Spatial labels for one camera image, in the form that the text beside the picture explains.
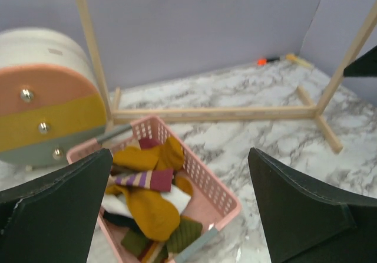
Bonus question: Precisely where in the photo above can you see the wooden clothes rack frame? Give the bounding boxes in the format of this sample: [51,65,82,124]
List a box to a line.
[75,0,376,154]

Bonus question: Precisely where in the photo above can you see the green striped sock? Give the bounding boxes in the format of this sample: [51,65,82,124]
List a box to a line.
[120,218,204,262]

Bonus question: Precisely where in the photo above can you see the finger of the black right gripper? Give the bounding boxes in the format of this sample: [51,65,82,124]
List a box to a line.
[343,46,377,77]

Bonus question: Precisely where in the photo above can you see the maroon cream striped sock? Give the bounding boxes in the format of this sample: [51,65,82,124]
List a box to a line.
[107,139,174,192]

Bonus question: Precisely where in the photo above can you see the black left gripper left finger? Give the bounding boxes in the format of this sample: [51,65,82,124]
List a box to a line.
[1,149,113,262]

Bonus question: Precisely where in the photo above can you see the black sock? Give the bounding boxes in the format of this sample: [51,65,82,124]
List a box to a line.
[102,211,141,232]

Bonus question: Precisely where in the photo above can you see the round pastel drawer cabinet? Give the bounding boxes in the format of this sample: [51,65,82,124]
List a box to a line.
[1,27,107,167]

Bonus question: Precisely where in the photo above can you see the pink perforated plastic basket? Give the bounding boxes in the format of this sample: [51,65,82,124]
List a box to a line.
[67,116,241,262]

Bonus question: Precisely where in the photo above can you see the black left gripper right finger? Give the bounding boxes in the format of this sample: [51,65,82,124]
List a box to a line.
[248,147,376,262]

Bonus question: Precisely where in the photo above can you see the orange marker pen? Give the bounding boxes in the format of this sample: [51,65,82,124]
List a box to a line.
[256,56,280,66]

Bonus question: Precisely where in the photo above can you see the mustard sock striped cuff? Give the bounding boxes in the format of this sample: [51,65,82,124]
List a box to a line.
[105,176,194,241]

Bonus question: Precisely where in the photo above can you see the mustard yellow sock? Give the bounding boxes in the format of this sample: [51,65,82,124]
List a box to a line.
[113,136,184,172]

